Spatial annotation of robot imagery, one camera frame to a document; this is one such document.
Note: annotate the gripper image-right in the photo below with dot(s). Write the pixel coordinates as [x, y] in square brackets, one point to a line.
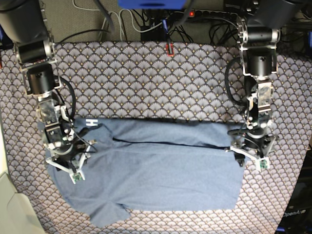
[252, 139]

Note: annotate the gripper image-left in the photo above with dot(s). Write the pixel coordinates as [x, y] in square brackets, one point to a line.
[62, 143]

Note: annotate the blue grey T-shirt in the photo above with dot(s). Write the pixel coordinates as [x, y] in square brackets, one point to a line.
[153, 166]

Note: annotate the black OpenArm base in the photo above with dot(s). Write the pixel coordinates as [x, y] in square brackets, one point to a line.
[297, 218]

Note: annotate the fan patterned table cloth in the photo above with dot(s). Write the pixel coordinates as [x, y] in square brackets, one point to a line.
[134, 79]

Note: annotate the red black clamp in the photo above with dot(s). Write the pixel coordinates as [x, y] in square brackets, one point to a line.
[169, 49]

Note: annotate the black power strip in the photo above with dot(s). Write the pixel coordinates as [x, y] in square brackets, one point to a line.
[209, 14]

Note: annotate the blue box overhead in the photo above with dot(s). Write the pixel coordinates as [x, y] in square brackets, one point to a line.
[151, 4]

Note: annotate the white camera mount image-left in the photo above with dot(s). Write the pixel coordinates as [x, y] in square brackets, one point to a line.
[73, 168]

